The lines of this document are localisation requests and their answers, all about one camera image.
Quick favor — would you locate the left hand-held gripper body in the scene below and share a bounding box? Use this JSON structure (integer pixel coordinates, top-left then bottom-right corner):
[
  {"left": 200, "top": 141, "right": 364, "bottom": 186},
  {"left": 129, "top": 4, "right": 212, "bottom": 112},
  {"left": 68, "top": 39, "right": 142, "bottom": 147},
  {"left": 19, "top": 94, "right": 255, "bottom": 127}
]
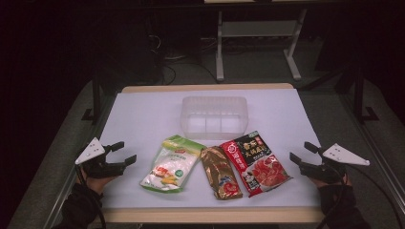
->
[{"left": 75, "top": 136, "right": 126, "bottom": 179}]

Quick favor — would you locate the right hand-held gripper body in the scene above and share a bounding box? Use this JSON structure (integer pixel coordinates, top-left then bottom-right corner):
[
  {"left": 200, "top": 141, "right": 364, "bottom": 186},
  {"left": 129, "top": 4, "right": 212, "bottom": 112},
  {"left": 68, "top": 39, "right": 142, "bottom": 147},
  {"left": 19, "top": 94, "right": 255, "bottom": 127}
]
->
[{"left": 300, "top": 142, "right": 371, "bottom": 185}]

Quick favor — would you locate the red and black food packet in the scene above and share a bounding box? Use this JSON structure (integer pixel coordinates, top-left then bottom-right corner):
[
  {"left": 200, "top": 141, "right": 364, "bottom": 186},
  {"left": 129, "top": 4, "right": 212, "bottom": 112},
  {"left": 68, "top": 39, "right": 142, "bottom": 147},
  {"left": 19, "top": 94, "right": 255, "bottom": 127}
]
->
[{"left": 219, "top": 130, "right": 293, "bottom": 198}]

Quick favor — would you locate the green and white food packet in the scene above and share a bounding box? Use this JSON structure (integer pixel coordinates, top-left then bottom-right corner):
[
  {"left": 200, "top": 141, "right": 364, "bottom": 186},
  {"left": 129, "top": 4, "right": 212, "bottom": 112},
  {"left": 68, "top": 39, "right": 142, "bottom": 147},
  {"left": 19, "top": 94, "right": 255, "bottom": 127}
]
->
[{"left": 139, "top": 135, "right": 207, "bottom": 195}]

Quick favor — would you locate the gold foil food packet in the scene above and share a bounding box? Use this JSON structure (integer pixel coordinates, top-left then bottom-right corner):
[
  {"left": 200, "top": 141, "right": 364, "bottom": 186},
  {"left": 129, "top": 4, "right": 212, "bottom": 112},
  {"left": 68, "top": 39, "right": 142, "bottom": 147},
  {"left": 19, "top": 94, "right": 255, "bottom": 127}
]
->
[{"left": 200, "top": 145, "right": 244, "bottom": 200}]

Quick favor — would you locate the clear plastic container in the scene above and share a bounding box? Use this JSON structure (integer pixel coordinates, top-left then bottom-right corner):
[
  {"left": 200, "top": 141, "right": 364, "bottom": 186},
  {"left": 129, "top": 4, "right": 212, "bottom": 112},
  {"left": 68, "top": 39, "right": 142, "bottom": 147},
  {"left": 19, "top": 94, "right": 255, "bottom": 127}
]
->
[{"left": 180, "top": 95, "right": 248, "bottom": 141}]

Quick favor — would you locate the person's right hand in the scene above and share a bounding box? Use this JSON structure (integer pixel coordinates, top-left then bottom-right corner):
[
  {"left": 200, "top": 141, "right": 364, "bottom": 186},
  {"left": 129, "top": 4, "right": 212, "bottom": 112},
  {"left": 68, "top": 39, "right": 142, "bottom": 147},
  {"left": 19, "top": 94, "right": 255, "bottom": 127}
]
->
[{"left": 310, "top": 174, "right": 353, "bottom": 190}]

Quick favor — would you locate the person's left hand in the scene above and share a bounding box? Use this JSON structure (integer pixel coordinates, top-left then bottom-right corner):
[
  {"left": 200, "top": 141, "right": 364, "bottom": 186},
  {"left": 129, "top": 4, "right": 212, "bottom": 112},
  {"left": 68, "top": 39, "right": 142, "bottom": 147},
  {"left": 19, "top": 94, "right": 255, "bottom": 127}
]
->
[{"left": 82, "top": 172, "right": 117, "bottom": 196}]

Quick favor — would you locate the black metal stand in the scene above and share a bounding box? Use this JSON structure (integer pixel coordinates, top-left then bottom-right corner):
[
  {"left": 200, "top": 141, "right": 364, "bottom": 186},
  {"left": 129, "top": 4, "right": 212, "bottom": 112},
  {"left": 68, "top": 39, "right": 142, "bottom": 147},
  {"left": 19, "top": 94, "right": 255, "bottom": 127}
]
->
[
  {"left": 80, "top": 75, "right": 103, "bottom": 125},
  {"left": 352, "top": 65, "right": 380, "bottom": 124}
]

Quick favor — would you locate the left hand-held gripper cable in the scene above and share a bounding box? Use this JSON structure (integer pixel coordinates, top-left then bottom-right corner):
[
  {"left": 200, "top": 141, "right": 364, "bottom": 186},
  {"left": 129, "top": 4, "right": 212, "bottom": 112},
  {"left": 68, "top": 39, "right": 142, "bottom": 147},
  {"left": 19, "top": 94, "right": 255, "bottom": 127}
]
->
[{"left": 75, "top": 164, "right": 107, "bottom": 229}]

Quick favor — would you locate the hand-held gripper cable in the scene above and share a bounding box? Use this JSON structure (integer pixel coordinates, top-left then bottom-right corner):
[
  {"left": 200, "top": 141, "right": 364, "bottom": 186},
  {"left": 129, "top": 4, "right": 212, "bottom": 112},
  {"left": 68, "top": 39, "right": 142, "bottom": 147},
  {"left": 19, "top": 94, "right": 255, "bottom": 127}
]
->
[
  {"left": 75, "top": 164, "right": 107, "bottom": 229},
  {"left": 348, "top": 163, "right": 405, "bottom": 228}
]

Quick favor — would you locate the right hand-held gripper cable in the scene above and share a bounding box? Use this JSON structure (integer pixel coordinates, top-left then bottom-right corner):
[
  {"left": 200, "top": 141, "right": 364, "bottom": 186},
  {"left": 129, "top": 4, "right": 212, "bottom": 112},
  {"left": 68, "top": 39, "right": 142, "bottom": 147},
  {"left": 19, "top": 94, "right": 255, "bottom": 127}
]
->
[{"left": 348, "top": 163, "right": 405, "bottom": 228}]

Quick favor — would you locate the black floor cable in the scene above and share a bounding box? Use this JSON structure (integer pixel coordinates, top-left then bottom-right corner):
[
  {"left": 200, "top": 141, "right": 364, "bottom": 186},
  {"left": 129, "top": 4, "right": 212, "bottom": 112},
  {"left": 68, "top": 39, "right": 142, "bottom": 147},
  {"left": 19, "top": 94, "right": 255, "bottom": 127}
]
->
[{"left": 161, "top": 61, "right": 221, "bottom": 86}]

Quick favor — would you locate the white metal table frame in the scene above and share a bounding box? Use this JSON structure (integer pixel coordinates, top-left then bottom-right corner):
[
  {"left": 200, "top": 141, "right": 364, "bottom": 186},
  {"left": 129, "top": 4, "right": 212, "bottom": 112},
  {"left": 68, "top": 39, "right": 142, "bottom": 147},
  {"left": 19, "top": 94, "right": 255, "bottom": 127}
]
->
[{"left": 215, "top": 9, "right": 309, "bottom": 82}]

